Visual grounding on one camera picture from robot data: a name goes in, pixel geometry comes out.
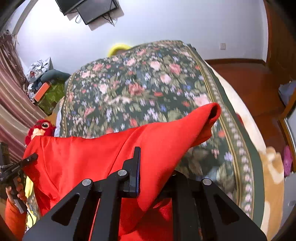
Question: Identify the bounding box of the red zip jacket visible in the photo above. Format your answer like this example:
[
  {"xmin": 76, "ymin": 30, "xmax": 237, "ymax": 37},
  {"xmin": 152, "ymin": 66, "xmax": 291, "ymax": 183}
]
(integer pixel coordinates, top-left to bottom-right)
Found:
[{"xmin": 24, "ymin": 103, "xmax": 221, "ymax": 240}]

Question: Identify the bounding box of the left orange sleeve forearm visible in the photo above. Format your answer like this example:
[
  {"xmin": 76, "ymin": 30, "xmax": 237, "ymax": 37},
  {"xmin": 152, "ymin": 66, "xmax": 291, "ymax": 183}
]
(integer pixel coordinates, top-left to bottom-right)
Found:
[{"xmin": 5, "ymin": 199, "xmax": 27, "ymax": 240}]

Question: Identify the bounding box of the person's left hand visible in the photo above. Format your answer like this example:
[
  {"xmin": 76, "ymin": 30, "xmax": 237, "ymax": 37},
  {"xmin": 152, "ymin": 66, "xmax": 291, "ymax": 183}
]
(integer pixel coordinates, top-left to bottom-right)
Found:
[{"xmin": 6, "ymin": 177, "xmax": 27, "ymax": 204}]

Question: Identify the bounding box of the yellow garment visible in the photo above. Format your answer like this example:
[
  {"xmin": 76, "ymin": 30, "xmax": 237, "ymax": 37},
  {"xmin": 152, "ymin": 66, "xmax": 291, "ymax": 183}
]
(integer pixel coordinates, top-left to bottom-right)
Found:
[{"xmin": 25, "ymin": 176, "xmax": 41, "ymax": 231}]

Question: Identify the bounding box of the red plush bird toy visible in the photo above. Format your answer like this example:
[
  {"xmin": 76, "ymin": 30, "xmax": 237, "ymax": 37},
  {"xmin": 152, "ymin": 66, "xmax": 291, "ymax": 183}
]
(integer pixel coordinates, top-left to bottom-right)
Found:
[{"xmin": 25, "ymin": 120, "xmax": 56, "ymax": 145}]

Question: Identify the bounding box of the striped red curtain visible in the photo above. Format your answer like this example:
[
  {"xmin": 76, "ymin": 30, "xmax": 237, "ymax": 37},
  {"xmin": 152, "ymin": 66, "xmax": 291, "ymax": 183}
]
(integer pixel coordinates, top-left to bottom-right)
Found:
[{"xmin": 1, "ymin": 32, "xmax": 47, "ymax": 162}]

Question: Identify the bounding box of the orange box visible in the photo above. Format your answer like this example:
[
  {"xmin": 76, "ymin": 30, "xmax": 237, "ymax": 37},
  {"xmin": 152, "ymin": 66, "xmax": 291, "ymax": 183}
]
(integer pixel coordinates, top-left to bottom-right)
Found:
[{"xmin": 34, "ymin": 82, "xmax": 51, "ymax": 102}]

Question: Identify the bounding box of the beige orange blanket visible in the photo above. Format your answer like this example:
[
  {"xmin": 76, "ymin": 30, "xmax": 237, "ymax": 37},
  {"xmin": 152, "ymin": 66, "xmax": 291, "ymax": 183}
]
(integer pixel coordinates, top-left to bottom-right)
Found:
[{"xmin": 209, "ymin": 61, "xmax": 285, "ymax": 240}]

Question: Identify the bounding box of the green patterned box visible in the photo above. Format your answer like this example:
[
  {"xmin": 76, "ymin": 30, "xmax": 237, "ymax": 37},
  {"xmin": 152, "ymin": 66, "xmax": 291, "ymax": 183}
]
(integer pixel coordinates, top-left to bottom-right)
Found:
[{"xmin": 37, "ymin": 81, "xmax": 65, "ymax": 115}]

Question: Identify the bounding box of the pile of clutter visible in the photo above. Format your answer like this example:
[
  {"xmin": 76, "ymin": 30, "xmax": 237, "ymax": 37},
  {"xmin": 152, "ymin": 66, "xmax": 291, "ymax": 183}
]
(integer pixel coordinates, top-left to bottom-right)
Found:
[{"xmin": 26, "ymin": 57, "xmax": 53, "ymax": 92}]

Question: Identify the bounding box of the grey pillow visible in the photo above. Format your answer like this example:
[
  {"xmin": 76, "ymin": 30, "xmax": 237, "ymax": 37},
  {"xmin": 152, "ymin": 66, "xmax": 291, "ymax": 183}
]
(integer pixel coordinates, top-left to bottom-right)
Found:
[{"xmin": 40, "ymin": 69, "xmax": 70, "ymax": 83}]

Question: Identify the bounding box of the floral bedspread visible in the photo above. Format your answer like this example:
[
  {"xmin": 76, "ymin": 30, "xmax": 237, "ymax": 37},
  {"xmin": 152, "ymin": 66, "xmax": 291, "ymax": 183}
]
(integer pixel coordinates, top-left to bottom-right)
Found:
[{"xmin": 55, "ymin": 41, "xmax": 264, "ymax": 228}]

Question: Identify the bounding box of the brown wooden door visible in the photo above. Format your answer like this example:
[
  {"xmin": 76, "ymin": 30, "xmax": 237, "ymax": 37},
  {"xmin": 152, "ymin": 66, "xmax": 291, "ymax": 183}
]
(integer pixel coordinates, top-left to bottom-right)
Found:
[{"xmin": 263, "ymin": 1, "xmax": 295, "ymax": 83}]

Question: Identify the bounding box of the yellow foam ring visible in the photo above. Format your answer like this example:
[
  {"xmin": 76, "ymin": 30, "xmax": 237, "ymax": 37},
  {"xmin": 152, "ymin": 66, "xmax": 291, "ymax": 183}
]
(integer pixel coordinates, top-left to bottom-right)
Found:
[{"xmin": 107, "ymin": 43, "xmax": 132, "ymax": 58}]

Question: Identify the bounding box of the white wall socket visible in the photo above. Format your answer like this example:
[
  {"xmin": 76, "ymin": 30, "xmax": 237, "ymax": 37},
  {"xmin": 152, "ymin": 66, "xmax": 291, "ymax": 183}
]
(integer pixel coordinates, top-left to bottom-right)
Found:
[{"xmin": 219, "ymin": 43, "xmax": 226, "ymax": 50}]

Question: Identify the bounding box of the black wall television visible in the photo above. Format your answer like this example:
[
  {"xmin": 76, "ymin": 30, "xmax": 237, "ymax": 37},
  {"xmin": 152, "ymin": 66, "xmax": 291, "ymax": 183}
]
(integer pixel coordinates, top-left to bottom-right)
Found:
[{"xmin": 56, "ymin": 0, "xmax": 84, "ymax": 15}]

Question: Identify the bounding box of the small dark wall monitor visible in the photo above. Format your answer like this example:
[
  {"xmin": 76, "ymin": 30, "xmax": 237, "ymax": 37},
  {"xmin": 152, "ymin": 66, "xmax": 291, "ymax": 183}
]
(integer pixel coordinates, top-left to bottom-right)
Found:
[{"xmin": 77, "ymin": 0, "xmax": 118, "ymax": 25}]

